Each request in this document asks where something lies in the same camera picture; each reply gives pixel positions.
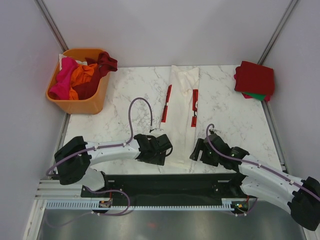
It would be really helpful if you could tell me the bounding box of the white printed t shirt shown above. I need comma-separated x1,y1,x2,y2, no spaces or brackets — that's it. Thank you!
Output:
160,65,200,169

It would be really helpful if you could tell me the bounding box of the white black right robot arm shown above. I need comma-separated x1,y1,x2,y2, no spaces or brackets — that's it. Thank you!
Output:
189,132,320,231

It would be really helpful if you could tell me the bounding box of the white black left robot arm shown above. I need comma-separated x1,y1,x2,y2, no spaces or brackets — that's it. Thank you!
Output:
54,134,173,197

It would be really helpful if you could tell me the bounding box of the orange plastic laundry basket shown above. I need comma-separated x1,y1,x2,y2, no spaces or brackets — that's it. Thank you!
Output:
45,48,110,115

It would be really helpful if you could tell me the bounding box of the folded green t shirt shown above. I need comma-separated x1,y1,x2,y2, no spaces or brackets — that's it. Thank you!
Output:
242,92,266,101

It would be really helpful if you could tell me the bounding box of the folded dark red t shirt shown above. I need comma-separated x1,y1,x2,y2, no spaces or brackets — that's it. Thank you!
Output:
234,61,275,102

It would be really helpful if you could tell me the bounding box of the crumpled maroon t shirt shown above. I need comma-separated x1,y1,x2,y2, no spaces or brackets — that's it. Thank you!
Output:
73,51,118,100

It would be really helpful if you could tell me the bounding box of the crumpled orange t shirt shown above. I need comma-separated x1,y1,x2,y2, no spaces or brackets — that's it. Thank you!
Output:
69,63,98,100

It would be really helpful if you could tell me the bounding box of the crumpled pink t shirt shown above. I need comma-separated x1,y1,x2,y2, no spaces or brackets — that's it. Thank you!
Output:
49,57,78,100

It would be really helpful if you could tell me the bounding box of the white cloth in basket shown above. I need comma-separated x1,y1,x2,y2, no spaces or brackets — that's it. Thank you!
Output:
58,54,88,71

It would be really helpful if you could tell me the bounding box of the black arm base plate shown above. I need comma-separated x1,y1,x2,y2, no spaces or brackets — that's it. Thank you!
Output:
81,173,247,207

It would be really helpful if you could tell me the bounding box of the white slotted cable duct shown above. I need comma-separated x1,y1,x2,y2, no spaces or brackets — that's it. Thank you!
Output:
45,198,237,210

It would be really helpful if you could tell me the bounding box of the right corner aluminium post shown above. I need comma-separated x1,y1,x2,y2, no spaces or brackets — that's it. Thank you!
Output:
257,0,300,65

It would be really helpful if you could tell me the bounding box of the corner aluminium post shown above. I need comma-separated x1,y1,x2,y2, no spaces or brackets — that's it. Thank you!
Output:
257,0,300,65
34,0,69,52

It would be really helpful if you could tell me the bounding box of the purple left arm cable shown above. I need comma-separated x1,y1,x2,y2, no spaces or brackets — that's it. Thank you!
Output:
45,97,153,229

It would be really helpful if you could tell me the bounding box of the aluminium frame rail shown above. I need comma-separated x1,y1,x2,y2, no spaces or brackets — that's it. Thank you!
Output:
34,178,85,200

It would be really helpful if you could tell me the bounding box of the left corner aluminium post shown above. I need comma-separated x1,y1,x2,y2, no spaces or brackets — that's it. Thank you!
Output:
34,0,69,52

